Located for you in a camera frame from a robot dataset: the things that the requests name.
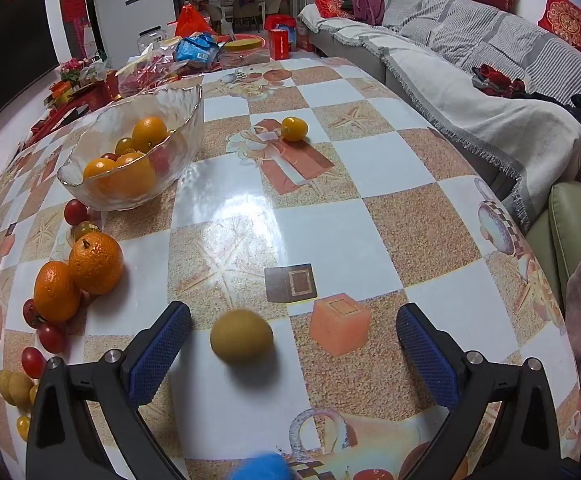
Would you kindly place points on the yellow kumquat on table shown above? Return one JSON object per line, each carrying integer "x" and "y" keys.
{"x": 294, "y": 129}

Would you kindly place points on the blue gloved hand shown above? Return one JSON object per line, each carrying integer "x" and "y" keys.
{"x": 269, "y": 466}

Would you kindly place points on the brown longan fruit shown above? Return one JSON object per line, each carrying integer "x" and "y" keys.
{"x": 241, "y": 336}

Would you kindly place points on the large orange near bowl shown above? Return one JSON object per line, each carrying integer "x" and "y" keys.
{"x": 96, "y": 263}

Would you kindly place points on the red gift box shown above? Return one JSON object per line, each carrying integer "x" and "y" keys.
{"x": 279, "y": 44}

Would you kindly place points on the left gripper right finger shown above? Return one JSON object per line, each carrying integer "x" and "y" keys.
{"x": 524, "y": 440}

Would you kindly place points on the glass fruit bowl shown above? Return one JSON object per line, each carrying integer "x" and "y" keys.
{"x": 136, "y": 148}

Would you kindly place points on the grey sofa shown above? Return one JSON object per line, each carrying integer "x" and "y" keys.
{"x": 494, "y": 84}

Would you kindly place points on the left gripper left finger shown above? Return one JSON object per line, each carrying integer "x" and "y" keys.
{"x": 63, "y": 442}

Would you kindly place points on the red cherry tomato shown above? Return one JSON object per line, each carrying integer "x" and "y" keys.
{"x": 75, "y": 212}

